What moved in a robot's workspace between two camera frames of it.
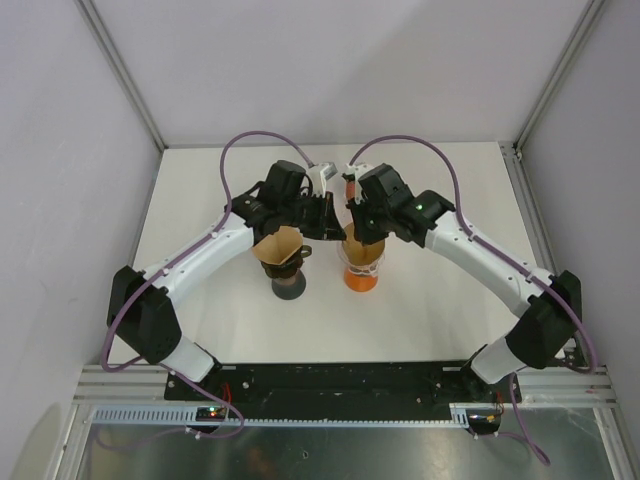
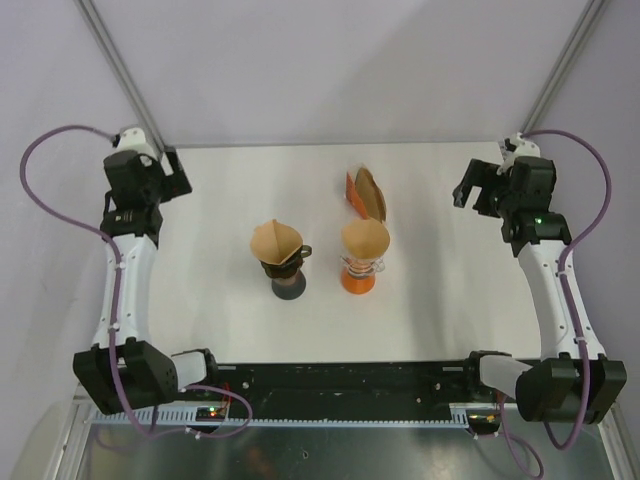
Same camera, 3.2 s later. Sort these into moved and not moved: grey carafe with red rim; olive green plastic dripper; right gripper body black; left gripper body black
Moved: left gripper body black; right gripper body black
Not moved: grey carafe with red rim; olive green plastic dripper
